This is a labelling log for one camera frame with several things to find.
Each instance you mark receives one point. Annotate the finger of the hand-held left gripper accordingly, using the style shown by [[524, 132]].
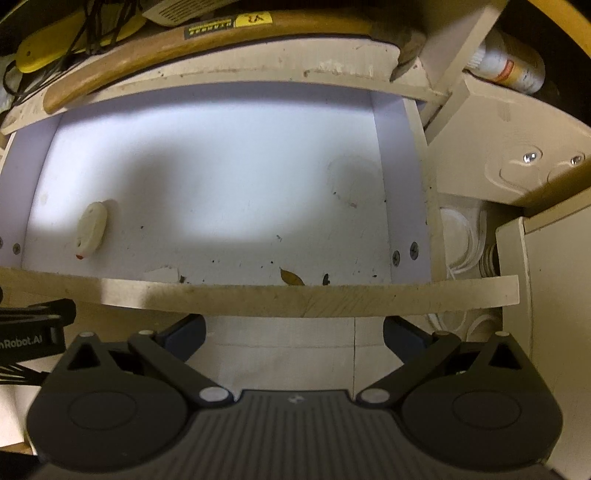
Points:
[[51, 311]]

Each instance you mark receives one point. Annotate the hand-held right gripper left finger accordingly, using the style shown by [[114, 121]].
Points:
[[185, 333]]

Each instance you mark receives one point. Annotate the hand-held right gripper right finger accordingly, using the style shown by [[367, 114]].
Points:
[[402, 337]]

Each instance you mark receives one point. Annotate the small white oval gadget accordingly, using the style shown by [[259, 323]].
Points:
[[91, 228]]

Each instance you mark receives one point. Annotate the cream side drawer with screws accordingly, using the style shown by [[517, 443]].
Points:
[[503, 152]]

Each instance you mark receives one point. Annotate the dry brown leaf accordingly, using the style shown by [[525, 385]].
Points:
[[292, 277]]

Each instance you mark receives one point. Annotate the cream cabinet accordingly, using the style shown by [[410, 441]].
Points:
[[549, 323]]

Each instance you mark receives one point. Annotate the cream shelf board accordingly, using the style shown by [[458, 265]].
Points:
[[221, 76]]

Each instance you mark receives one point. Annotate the yellow plastic device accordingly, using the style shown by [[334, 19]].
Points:
[[69, 44]]

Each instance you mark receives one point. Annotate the white bottle with label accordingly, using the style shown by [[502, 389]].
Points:
[[508, 64]]

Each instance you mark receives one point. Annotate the white ribbed box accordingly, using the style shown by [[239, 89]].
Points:
[[184, 11]]

